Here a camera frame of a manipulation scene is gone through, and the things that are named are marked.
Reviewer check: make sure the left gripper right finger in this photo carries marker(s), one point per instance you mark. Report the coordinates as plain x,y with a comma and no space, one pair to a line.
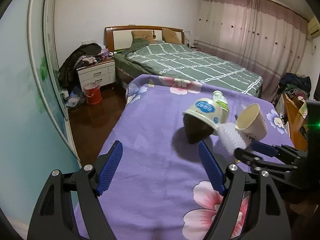
266,217

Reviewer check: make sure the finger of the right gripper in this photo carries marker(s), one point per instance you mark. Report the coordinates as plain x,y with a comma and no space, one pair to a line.
255,161
285,153

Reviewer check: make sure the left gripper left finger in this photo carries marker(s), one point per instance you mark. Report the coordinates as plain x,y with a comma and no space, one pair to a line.
53,216

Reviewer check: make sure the beige paper cup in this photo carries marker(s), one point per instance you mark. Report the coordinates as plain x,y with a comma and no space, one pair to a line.
251,122

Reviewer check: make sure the white instant noodle bowl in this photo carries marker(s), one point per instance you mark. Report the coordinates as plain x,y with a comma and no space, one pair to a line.
202,119

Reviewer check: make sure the clear plastic green-label cup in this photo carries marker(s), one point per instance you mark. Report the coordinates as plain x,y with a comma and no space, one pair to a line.
240,108

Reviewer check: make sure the white green drink bottle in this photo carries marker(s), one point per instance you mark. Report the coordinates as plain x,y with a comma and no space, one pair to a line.
219,98

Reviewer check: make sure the wooden dresser desk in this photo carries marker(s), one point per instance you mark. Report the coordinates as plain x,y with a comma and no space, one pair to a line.
294,121

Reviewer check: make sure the clothes pile on desk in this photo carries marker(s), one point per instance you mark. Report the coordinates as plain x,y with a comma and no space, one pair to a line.
294,85

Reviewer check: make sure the purple floral blanket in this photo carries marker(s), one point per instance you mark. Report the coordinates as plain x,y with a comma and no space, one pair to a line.
160,189

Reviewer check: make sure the pink striped curtain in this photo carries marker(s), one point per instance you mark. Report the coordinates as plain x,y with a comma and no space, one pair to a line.
260,35

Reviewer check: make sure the red plastic bucket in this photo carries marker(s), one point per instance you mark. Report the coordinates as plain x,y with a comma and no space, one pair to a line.
92,93

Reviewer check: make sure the green plaid bed quilt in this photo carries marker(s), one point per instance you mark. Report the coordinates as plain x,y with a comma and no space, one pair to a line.
179,61

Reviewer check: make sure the white bedside nightstand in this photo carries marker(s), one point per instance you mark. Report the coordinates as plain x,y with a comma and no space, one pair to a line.
103,73

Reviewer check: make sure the right brown pillow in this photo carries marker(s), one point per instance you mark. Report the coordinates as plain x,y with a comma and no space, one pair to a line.
170,36

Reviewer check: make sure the brown pillow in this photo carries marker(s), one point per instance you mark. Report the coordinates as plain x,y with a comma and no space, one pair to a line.
170,36
143,34

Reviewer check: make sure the dark clothes pile on nightstand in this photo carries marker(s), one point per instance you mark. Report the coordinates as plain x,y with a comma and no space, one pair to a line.
84,56

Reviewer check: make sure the left brown pillow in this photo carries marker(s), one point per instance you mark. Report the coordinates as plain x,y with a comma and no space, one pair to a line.
143,34

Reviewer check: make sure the wooden bed headboard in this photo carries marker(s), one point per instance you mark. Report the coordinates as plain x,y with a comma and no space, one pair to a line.
117,38

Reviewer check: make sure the sliding wardrobe door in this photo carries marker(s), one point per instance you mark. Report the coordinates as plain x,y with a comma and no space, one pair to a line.
44,65

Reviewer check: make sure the wall air conditioner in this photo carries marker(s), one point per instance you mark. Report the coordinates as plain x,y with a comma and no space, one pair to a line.
313,28

